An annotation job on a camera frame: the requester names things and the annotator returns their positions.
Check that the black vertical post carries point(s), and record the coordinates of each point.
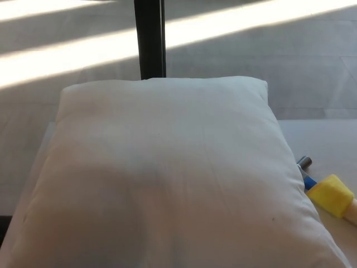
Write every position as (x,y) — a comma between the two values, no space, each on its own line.
(150,39)

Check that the white pillow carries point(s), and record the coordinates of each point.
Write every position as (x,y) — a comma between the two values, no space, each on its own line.
(173,173)

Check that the hammer with yellow foam grip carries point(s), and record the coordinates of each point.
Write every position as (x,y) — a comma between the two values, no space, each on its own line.
(330,196)

